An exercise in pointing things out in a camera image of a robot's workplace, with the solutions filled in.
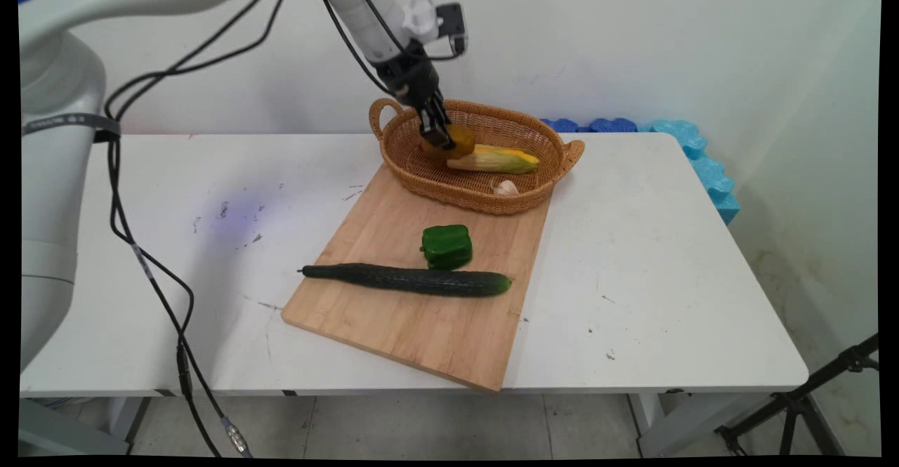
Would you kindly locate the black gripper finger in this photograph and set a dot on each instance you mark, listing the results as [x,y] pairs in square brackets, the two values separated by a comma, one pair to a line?
[444,126]
[427,124]

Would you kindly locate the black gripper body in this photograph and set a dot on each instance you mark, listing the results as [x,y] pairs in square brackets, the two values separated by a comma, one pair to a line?
[407,74]

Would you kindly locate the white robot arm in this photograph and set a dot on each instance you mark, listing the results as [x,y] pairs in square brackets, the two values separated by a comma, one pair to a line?
[56,193]

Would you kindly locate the yellow corn cob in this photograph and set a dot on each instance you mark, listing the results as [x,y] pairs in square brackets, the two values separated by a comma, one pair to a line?
[495,160]

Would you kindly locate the woven wicker basket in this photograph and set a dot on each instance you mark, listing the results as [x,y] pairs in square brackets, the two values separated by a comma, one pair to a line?
[484,186]

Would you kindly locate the white garlic bulb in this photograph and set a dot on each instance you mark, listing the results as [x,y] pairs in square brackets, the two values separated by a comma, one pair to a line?
[506,187]

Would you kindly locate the green bell pepper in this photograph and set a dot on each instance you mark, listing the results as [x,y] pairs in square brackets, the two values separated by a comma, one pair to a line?
[447,246]

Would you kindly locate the dark green cucumber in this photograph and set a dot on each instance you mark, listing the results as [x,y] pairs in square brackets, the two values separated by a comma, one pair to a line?
[414,279]

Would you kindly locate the dark blue foam mat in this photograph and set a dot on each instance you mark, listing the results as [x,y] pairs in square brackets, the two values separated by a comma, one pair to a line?
[604,126]

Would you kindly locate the wooden cutting board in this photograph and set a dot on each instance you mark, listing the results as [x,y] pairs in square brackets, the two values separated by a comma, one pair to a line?
[421,291]

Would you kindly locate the light blue foam mat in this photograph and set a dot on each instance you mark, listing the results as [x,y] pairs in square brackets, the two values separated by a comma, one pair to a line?
[706,165]

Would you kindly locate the white table leg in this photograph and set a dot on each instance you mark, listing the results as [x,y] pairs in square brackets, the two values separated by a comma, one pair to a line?
[70,428]
[674,425]

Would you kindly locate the black tripod stand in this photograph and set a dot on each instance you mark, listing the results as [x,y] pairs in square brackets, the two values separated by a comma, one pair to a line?
[797,404]

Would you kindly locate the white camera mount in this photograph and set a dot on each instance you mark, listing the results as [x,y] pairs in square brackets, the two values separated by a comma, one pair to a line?
[420,19]

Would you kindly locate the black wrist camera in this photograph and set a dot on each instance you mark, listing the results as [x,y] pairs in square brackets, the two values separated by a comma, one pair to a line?
[451,23]

